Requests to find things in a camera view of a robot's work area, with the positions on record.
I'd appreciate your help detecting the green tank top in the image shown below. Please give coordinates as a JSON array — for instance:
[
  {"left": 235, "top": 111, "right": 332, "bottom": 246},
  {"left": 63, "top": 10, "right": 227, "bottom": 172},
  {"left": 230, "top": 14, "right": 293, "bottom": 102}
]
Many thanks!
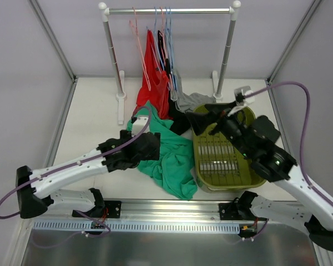
[{"left": 137, "top": 102, "right": 198, "bottom": 200}]

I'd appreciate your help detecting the aluminium right frame post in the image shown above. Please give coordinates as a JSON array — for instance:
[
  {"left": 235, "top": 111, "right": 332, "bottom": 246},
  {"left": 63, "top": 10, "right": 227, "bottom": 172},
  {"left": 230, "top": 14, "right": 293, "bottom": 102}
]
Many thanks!
[{"left": 266, "top": 0, "right": 323, "bottom": 84}]

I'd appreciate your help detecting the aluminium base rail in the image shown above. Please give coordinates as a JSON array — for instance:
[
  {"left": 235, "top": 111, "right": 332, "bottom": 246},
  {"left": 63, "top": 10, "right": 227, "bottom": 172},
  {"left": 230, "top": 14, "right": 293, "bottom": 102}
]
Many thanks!
[{"left": 21, "top": 197, "right": 322, "bottom": 224}]

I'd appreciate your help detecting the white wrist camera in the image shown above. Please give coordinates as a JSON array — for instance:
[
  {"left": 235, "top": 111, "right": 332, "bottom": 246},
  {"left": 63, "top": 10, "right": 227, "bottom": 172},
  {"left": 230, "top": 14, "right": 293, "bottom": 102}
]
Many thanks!
[
  {"left": 131, "top": 115, "right": 149, "bottom": 137},
  {"left": 227, "top": 86, "right": 255, "bottom": 116}
]

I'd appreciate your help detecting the black tank top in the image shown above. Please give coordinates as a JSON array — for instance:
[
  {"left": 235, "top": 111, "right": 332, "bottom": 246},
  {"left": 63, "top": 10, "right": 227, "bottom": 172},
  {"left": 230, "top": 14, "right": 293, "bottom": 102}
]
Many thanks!
[{"left": 157, "top": 30, "right": 191, "bottom": 135}]

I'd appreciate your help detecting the red tank top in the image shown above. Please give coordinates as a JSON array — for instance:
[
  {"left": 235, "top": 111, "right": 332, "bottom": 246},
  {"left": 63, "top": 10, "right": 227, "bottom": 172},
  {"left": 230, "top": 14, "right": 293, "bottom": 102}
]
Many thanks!
[{"left": 136, "top": 30, "right": 172, "bottom": 120}]

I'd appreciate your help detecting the grey tank top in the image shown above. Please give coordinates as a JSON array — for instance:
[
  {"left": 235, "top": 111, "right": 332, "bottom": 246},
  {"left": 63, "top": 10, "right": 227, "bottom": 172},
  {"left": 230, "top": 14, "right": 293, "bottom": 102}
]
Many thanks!
[{"left": 173, "top": 68, "right": 216, "bottom": 113}]

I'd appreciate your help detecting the blue wire hanger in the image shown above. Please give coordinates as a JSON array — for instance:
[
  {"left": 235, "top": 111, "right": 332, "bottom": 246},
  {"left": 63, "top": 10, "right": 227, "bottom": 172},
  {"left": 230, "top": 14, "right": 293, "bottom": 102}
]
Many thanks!
[
  {"left": 166, "top": 7, "right": 179, "bottom": 102},
  {"left": 152, "top": 7, "right": 164, "bottom": 72},
  {"left": 165, "top": 7, "right": 177, "bottom": 93}
]

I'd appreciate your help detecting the silver and white clothes rack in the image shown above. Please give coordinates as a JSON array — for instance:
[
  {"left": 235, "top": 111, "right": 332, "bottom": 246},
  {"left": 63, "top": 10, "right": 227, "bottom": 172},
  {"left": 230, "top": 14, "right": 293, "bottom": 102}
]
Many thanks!
[{"left": 98, "top": 1, "right": 241, "bottom": 126}]

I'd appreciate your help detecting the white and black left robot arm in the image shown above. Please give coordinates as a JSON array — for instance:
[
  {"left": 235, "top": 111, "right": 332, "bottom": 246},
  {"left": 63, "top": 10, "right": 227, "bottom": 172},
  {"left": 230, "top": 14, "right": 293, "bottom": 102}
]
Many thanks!
[{"left": 16, "top": 130, "right": 161, "bottom": 219}]

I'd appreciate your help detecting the aluminium frame post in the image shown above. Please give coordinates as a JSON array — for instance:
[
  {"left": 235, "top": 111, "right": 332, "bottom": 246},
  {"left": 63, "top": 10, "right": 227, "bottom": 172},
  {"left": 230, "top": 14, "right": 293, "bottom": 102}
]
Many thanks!
[
  {"left": 266, "top": 0, "right": 323, "bottom": 84},
  {"left": 28, "top": 0, "right": 76, "bottom": 82}
]

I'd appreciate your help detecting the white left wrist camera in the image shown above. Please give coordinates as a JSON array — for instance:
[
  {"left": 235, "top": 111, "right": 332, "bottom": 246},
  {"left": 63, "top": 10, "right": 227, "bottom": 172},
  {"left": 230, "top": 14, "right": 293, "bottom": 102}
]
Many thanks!
[{"left": 131, "top": 115, "right": 149, "bottom": 137}]

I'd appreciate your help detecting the aluminium left frame post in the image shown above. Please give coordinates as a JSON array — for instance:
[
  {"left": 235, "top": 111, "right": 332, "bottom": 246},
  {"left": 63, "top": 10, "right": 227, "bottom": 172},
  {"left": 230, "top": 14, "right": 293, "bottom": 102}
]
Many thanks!
[{"left": 28, "top": 0, "right": 76, "bottom": 82}]

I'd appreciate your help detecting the white slotted cable duct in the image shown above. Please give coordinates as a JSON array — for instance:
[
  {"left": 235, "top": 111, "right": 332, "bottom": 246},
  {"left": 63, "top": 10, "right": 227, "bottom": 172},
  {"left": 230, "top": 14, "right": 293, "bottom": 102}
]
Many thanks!
[{"left": 33, "top": 219, "right": 240, "bottom": 234}]

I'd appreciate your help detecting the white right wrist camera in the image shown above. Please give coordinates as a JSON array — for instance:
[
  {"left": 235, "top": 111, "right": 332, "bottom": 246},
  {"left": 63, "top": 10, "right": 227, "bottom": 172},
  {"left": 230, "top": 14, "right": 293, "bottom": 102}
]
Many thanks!
[{"left": 227, "top": 86, "right": 255, "bottom": 116}]

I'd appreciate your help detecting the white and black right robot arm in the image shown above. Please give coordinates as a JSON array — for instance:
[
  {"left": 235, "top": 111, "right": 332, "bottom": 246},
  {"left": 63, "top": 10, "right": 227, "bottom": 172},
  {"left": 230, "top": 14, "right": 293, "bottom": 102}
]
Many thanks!
[{"left": 185, "top": 103, "right": 333, "bottom": 252}]

